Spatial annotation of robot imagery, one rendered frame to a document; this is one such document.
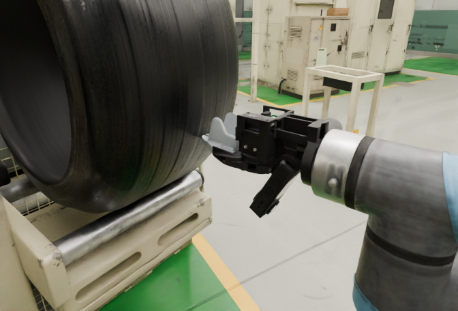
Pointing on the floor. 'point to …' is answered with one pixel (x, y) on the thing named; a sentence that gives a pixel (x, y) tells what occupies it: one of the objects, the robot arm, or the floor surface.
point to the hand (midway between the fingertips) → (208, 141)
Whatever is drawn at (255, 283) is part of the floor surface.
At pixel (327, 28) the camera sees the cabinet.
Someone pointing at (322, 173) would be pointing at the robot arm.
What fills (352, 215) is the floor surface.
